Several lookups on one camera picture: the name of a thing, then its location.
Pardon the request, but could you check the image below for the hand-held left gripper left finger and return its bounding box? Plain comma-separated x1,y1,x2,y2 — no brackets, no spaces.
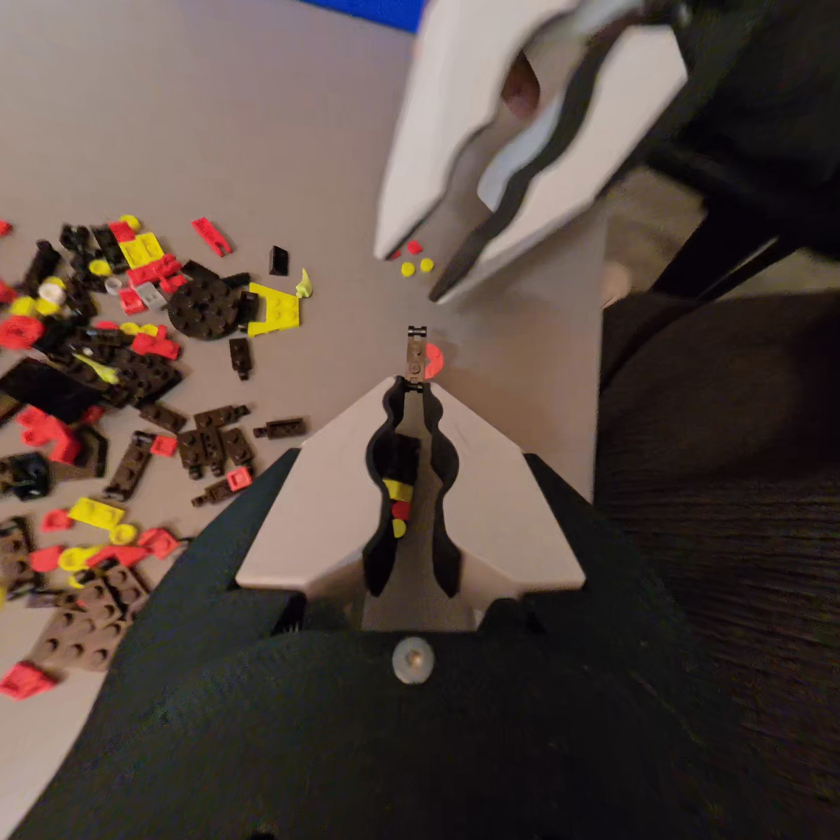
235,375,408,632

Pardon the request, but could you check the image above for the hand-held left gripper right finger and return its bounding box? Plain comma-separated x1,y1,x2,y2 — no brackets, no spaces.
421,382,586,627

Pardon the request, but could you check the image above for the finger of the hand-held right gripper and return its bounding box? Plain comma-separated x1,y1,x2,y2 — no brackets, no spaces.
373,0,585,262
428,26,690,304

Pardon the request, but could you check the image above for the black red yellow lego assembly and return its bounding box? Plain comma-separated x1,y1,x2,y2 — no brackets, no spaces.
381,434,421,540

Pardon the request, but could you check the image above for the yellow lego wedge plate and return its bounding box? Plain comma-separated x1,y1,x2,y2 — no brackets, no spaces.
248,282,301,337

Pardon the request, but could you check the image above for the pile of loose lego pieces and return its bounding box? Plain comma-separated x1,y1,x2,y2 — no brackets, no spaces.
0,213,309,700

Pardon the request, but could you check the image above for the black round lego plate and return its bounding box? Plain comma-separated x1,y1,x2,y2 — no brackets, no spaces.
167,279,244,341

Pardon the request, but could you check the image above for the red lego clip plate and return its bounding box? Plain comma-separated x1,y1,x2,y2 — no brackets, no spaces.
192,217,232,257

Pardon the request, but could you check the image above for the person's right hand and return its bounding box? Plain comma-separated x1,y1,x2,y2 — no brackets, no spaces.
502,52,542,120

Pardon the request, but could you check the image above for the person's pale shoe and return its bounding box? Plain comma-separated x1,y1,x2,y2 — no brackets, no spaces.
600,262,634,308

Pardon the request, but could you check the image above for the blue plastic bin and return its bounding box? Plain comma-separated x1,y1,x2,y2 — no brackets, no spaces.
298,0,421,34

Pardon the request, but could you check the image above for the black chair frame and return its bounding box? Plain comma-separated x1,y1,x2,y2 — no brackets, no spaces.
646,233,805,299

